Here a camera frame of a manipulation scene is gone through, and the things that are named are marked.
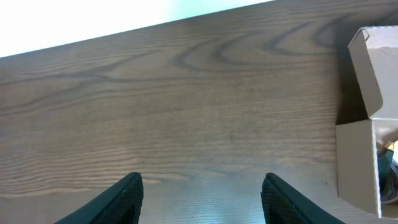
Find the black teardrop-shaped object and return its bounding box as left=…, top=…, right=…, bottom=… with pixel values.
left=377, top=149, right=394, bottom=190

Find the cardboard box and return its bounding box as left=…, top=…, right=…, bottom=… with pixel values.
left=336, top=26, right=397, bottom=220

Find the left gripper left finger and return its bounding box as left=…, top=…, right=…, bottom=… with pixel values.
left=57, top=172, right=144, bottom=224

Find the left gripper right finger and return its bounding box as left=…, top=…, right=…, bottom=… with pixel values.
left=261, top=172, right=343, bottom=224

